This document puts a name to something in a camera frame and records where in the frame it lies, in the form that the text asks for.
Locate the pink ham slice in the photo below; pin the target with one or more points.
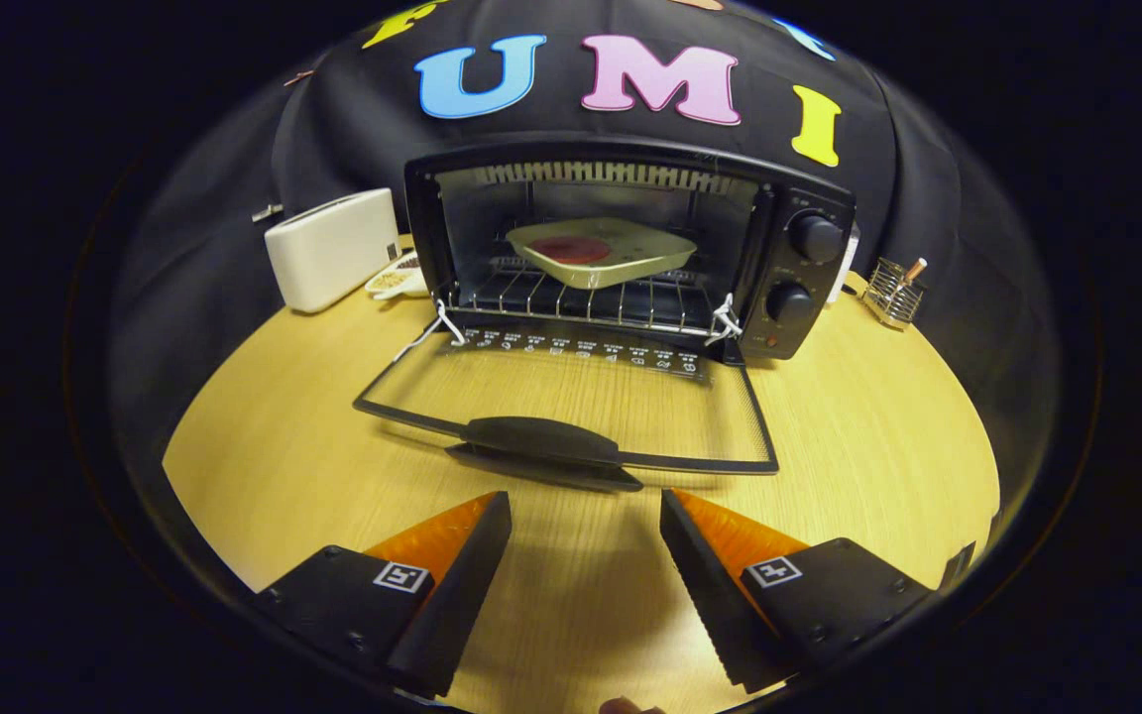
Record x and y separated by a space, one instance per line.
571 250

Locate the clear plastic bottle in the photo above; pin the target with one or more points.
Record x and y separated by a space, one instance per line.
845 263

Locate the copper cloth clip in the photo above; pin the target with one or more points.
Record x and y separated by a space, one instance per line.
298 77

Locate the silver cloth clip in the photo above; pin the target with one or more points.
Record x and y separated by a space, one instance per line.
267 212

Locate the white bread toaster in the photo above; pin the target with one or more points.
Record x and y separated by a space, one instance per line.
328 253

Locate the cream square plate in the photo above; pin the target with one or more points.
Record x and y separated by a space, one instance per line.
630 264

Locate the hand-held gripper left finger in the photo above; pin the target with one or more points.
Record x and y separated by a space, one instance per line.
457 595

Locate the brown tipped pen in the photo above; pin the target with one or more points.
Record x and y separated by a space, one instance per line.
916 269

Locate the black toaster oven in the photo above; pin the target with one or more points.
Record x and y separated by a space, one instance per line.
809 270

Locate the black backdrop cloth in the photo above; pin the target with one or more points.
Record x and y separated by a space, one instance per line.
353 119

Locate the small white dish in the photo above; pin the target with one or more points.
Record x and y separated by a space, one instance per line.
395 280

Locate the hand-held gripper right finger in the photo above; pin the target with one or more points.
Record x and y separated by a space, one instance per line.
710 595

